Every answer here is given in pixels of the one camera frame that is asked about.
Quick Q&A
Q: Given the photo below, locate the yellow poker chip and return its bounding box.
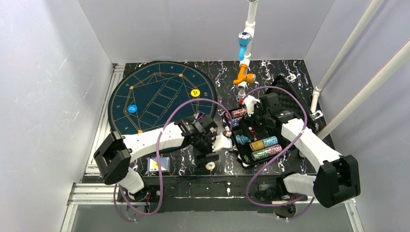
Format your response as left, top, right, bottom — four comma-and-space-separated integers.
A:
205, 162, 216, 171

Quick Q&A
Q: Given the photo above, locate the yellow big blind button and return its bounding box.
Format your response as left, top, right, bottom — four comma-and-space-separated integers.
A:
190, 88, 201, 98

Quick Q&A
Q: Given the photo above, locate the blue small blind button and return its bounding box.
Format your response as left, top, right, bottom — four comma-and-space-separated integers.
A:
127, 104, 138, 114

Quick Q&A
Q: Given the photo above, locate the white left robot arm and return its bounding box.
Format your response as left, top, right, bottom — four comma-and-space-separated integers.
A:
93, 115, 226, 193

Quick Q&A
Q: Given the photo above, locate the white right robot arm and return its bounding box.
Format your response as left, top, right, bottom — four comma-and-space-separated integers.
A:
256, 96, 361, 208

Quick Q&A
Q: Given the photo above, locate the red and green chip row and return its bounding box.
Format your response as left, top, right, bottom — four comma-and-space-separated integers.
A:
231, 108, 248, 119

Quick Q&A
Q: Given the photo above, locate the black poker chip case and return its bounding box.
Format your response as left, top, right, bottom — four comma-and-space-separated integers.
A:
223, 75, 318, 167

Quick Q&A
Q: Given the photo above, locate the yellow chip stack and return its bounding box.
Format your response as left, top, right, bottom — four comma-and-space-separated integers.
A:
249, 136, 278, 151

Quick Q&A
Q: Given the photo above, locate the light blue chip stack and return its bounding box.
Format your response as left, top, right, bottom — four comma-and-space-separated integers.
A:
235, 135, 252, 145

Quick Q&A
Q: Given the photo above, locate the green and purple chip row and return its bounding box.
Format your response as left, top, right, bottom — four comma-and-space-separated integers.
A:
251, 144, 282, 161

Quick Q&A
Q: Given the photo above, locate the boxed deck of playing cards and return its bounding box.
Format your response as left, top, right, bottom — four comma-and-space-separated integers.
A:
147, 157, 170, 173

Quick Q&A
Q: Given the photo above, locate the round dark blue poker mat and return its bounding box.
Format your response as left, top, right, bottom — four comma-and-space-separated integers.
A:
108, 61, 218, 135

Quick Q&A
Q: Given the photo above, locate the white thin diagonal pole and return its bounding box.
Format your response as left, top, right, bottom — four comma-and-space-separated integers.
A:
310, 0, 382, 113

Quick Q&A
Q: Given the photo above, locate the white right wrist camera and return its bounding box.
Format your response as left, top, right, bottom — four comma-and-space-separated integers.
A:
242, 95, 260, 116

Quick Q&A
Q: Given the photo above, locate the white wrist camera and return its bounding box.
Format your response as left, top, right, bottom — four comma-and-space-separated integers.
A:
212, 135, 233, 152
242, 95, 260, 116

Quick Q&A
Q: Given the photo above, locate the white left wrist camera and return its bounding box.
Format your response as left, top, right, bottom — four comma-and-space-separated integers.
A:
212, 135, 233, 152

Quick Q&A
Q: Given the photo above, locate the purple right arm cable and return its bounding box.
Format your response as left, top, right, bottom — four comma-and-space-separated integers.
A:
239, 86, 316, 220

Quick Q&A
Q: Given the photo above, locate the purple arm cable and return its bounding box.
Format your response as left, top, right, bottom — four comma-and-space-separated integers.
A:
239, 86, 316, 220
114, 98, 233, 223

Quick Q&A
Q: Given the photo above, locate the white pipe camera stand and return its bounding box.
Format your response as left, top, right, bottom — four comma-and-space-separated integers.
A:
233, 0, 259, 99

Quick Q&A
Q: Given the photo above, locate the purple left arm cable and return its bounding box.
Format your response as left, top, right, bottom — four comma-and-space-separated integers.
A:
114, 98, 233, 223

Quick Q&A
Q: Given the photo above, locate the aluminium frame rail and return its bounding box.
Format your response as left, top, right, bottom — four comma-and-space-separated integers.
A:
60, 64, 125, 232

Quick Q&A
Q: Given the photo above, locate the white diagonal frame pole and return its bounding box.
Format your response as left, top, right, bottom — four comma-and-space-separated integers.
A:
318, 41, 410, 140

